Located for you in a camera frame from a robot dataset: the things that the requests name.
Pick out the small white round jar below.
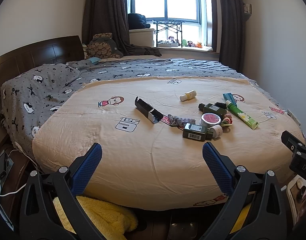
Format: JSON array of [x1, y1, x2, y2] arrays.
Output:
[[209, 125, 223, 139]]

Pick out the dark green bottle with label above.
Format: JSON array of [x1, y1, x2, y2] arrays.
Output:
[[182, 123, 213, 141]]

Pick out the colourful hair ties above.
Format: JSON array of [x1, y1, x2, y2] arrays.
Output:
[[220, 113, 234, 127]]

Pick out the round pink lid tin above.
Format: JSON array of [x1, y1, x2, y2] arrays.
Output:
[[200, 113, 222, 128]]

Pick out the green daisy tube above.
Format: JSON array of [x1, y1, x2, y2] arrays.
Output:
[[225, 100, 259, 130]]

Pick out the grey hair scrunchie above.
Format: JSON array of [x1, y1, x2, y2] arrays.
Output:
[[168, 114, 196, 127]]

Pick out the blue tissue pack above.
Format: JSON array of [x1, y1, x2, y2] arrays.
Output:
[[222, 93, 237, 106]]

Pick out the small yellow lotion bottle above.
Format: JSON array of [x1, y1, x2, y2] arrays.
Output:
[[180, 90, 197, 102]]

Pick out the black box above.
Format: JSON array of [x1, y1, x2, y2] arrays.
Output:
[[135, 97, 164, 124]]

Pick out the black thread spool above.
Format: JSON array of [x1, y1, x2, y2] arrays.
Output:
[[215, 102, 227, 109]]

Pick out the yellow fluffy towel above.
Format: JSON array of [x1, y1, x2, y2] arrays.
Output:
[[53, 195, 139, 240]]

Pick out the beige cartoon print blanket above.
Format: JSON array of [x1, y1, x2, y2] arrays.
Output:
[[32, 77, 304, 210]]

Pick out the grey cartoon print bedsheet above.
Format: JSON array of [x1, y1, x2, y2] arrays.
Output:
[[0, 56, 303, 157]]

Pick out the teal small pillow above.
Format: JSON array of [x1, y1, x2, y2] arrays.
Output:
[[88, 57, 101, 64]]

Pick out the dark wooden headboard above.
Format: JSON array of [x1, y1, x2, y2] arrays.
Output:
[[0, 35, 84, 87]]

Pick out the brown patterned cushion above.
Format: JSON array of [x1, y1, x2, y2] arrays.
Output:
[[85, 33, 124, 59]]

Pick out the right dark curtain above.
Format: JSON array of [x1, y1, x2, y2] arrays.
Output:
[[219, 0, 246, 72]]

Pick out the dark curtain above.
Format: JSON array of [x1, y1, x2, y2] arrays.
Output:
[[219, 0, 246, 72], [81, 0, 162, 57]]

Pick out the small toys on windowsill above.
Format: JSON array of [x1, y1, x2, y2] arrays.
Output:
[[157, 36, 203, 48]]

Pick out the white storage box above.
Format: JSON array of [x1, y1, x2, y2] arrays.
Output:
[[129, 28, 155, 47]]

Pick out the black folding rack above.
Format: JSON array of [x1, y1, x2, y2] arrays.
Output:
[[153, 20, 184, 48]]

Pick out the dark folded clothes pile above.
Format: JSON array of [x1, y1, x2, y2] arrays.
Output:
[[128, 13, 150, 30]]

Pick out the window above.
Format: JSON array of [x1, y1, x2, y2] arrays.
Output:
[[127, 0, 213, 47]]

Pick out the left dark curtain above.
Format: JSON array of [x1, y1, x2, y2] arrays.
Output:
[[81, 0, 162, 57]]

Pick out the white charging cable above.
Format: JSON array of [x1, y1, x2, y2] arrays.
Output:
[[0, 148, 39, 205]]

